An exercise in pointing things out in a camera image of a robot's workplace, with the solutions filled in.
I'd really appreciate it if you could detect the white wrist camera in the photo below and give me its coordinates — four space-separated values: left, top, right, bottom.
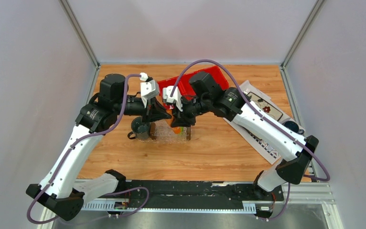
140 72 160 108
162 85 183 112

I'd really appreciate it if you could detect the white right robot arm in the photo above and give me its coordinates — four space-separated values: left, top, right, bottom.
162 71 319 200

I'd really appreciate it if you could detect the patterned white cloth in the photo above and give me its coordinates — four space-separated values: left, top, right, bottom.
224 80 306 164

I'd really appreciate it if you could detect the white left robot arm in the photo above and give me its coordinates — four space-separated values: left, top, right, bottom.
26 73 170 221

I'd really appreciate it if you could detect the red three-compartment bin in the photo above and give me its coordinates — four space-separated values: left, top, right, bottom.
156 65 230 110

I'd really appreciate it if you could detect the blue teacup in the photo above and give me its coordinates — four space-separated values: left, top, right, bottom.
283 120 305 135

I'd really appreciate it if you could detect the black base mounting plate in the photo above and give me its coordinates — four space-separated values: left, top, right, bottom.
108 180 285 210

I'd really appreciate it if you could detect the aluminium frame rail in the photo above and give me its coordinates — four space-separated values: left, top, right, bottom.
49 179 343 229

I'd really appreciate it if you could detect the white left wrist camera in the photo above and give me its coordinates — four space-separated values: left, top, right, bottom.
140 72 160 108

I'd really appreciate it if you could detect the floral square plate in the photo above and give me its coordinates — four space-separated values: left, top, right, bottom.
247 92 283 121

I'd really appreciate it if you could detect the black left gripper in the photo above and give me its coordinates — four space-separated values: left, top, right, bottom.
113 96 171 125

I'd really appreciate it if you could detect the clear textured acrylic tray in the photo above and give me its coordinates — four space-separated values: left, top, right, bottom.
139 121 192 144

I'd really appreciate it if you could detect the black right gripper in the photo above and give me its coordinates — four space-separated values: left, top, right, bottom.
171 95 211 127

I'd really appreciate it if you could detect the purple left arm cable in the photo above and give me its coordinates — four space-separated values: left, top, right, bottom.
26 73 151 225

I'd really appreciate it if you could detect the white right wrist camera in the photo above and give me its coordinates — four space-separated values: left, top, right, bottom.
162 85 183 112

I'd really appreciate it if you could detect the orange toothpaste tube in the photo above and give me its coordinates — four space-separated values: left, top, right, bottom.
172 127 179 134

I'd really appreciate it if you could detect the dark grey mug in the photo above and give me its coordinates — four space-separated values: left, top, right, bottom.
127 116 150 140

